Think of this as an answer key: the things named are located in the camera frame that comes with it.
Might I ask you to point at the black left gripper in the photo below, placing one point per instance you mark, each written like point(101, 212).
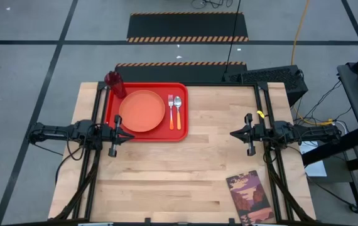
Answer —
point(108, 135)

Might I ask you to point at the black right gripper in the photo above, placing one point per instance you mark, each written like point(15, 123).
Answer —
point(257, 135)

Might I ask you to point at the orange round plate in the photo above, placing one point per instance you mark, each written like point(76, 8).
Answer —
point(141, 111)

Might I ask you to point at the dark red translucent cup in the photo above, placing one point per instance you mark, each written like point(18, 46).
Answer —
point(116, 84)

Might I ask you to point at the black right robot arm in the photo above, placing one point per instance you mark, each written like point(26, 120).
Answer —
point(311, 132)

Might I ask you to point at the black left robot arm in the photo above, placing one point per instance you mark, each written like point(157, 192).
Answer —
point(56, 130)

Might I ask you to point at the red plastic tray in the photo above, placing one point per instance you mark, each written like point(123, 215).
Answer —
point(166, 135)

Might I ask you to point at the black perforated computer case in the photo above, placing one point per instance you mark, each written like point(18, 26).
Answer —
point(270, 81)

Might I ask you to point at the illustrated book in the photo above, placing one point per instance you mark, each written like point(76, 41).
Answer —
point(248, 201)

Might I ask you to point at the white paper sheet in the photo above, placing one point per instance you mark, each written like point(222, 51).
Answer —
point(315, 168)

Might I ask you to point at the narrow hazard-striped black floor mat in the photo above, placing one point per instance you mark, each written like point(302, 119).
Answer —
point(179, 73)

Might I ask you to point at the large hazard-striped black floor mat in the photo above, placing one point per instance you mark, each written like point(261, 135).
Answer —
point(185, 26)

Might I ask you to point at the black metal table frame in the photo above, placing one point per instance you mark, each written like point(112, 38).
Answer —
point(102, 85)

